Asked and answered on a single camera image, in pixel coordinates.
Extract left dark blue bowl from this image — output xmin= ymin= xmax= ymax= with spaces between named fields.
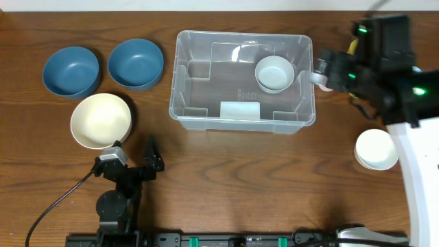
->
xmin=42 ymin=47 xmax=101 ymax=99

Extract black mounting rail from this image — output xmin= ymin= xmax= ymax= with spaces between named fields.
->
xmin=64 ymin=231 xmax=409 ymax=247

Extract pink plastic cup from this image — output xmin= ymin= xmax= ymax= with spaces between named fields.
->
xmin=319 ymin=85 xmax=333 ymax=92

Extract clear plastic storage container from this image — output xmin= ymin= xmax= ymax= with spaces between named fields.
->
xmin=169 ymin=30 xmax=316 ymax=134

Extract black left camera cable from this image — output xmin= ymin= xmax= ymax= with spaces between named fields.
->
xmin=25 ymin=170 xmax=95 ymax=247

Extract right dark blue bowl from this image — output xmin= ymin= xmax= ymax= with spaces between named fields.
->
xmin=107 ymin=38 xmax=165 ymax=91

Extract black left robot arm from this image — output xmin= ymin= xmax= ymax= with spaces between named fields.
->
xmin=91 ymin=137 xmax=165 ymax=234

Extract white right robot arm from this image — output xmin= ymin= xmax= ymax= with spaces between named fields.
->
xmin=310 ymin=13 xmax=438 ymax=246

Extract back yellow plastic cup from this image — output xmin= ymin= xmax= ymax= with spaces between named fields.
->
xmin=347 ymin=39 xmax=358 ymax=55

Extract light blue plastic cup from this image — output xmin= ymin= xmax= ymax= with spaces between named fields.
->
xmin=412 ymin=66 xmax=422 ymax=73

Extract small white bowl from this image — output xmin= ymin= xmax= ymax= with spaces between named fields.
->
xmin=354 ymin=129 xmax=399 ymax=171

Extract dark blue bowl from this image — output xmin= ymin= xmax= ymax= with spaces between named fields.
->
xmin=107 ymin=38 xmax=165 ymax=91
xmin=42 ymin=47 xmax=101 ymax=99

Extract small grey bowl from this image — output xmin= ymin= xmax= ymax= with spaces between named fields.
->
xmin=254 ymin=56 xmax=296 ymax=94

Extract large cream bowl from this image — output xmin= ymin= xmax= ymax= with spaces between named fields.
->
xmin=70 ymin=93 xmax=132 ymax=150

